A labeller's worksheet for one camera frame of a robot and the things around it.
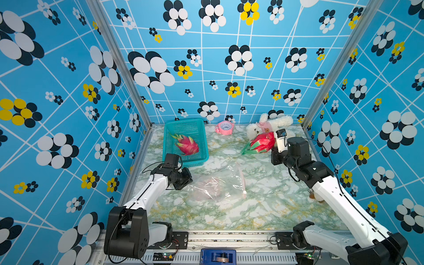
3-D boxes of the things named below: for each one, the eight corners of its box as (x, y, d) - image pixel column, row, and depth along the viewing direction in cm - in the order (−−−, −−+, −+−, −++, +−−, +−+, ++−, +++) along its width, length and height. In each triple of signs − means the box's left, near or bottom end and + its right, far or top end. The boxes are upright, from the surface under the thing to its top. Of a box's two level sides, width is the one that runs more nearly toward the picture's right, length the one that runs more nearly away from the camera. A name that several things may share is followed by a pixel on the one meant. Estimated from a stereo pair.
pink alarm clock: (215, 135, 117) (214, 131, 114) (215, 123, 124) (215, 120, 121) (234, 134, 117) (234, 131, 114) (233, 123, 124) (233, 120, 121)
